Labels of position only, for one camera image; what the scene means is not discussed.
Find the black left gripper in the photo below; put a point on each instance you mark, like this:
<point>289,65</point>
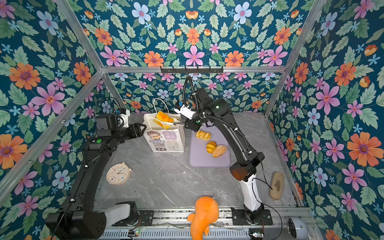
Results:
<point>135,129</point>

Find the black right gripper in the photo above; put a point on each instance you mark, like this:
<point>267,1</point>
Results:
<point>189,124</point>

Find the yellow loaf fake bread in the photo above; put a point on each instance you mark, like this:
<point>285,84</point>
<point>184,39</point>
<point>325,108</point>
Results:
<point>161,116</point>

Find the white printed paper bag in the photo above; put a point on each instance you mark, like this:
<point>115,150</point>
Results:
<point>164,137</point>

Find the oval brown fake bread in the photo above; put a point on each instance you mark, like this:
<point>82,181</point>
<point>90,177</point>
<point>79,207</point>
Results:
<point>219,151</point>

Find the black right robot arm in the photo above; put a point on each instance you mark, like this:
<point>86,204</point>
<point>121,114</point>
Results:
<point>199,108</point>

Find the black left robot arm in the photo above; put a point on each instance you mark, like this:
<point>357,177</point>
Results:
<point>76,218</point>

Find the twisted braided fake bread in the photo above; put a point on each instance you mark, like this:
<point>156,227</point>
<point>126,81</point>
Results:
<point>202,135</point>

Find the small round striped bread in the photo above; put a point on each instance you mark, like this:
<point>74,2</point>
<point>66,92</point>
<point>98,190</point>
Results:
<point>210,147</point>

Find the lilac rectangular tray mat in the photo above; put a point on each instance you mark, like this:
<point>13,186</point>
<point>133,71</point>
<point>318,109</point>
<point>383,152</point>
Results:
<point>200,158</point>

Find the round beige analog clock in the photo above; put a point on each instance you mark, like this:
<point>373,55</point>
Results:
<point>118,174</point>

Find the orange plush toy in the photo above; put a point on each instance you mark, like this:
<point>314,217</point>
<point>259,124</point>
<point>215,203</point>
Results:
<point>206,213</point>

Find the grey dome device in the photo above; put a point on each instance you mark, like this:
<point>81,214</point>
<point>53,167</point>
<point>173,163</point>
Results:
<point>297,228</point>

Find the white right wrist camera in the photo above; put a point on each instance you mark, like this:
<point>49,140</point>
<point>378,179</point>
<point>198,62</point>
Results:
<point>185,111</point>

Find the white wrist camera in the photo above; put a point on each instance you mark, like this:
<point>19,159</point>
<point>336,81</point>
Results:
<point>185,111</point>
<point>123,118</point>

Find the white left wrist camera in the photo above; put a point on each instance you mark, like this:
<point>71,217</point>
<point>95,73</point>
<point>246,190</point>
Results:
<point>123,118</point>

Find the black hook rail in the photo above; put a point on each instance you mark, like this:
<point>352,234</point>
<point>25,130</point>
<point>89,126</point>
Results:
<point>191,70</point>

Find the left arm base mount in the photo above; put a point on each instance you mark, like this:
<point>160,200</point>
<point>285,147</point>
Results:
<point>141,218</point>

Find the perforated metal cable tray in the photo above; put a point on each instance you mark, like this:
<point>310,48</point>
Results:
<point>174,234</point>

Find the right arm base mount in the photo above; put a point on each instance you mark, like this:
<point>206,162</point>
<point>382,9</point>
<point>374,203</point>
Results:
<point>245,217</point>

